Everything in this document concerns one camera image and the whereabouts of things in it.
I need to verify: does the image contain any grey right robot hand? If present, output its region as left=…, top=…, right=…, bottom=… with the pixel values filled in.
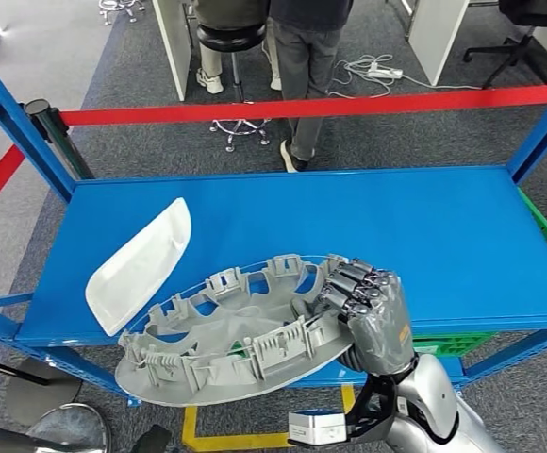
left=318, top=257, right=416, bottom=377

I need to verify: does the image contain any grey plastic wheel cover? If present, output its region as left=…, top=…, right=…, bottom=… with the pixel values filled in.
left=114, top=253, right=373, bottom=408

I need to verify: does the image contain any blue metal shelf rack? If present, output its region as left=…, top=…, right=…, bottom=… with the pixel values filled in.
left=0, top=42, right=547, bottom=408

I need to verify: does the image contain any white plastic shell part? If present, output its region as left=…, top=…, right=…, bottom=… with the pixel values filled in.
left=84, top=197, right=193, bottom=338

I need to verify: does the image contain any yellow floor tape square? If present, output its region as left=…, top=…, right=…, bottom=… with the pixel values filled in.
left=181, top=384, right=355, bottom=453

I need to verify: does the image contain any white power strip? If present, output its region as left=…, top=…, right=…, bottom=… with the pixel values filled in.
left=367, top=62, right=404, bottom=80

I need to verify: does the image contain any standing person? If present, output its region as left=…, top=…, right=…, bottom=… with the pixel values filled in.
left=269, top=0, right=355, bottom=175

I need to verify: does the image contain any white desk panel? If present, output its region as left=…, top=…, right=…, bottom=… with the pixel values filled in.
left=407, top=0, right=471, bottom=88
left=152, top=0, right=195, bottom=103

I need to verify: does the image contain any dark robot foot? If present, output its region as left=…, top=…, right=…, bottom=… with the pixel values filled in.
left=129, top=424, right=173, bottom=453

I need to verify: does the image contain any seated person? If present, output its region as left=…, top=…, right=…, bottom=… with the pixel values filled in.
left=192, top=0, right=284, bottom=96

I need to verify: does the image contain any black round stool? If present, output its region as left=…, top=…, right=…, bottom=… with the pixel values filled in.
left=196, top=23, right=273, bottom=155

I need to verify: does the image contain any black office chair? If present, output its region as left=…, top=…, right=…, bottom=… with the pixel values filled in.
left=462, top=0, right=547, bottom=90

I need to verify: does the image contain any chrome chair base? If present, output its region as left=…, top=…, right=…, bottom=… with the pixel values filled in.
left=97, top=0, right=146, bottom=26

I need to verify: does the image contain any white floor cable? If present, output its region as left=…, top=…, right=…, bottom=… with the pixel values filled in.
left=326, top=54, right=484, bottom=101

